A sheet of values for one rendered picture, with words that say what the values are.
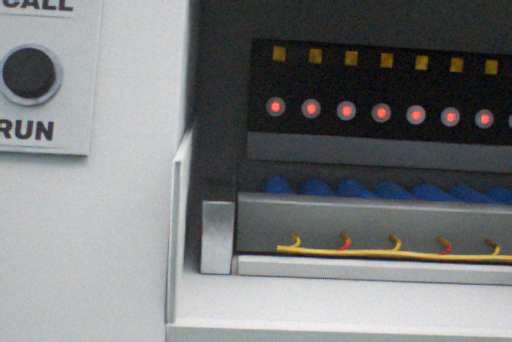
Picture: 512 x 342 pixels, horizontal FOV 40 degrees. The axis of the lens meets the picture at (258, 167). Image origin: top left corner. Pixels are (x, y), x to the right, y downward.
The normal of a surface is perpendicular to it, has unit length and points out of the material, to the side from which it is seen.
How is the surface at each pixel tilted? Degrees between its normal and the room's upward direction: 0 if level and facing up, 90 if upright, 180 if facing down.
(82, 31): 90
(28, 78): 90
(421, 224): 110
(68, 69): 90
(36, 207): 90
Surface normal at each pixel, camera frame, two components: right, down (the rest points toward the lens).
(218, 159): 0.08, -0.19
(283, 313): 0.06, -0.99
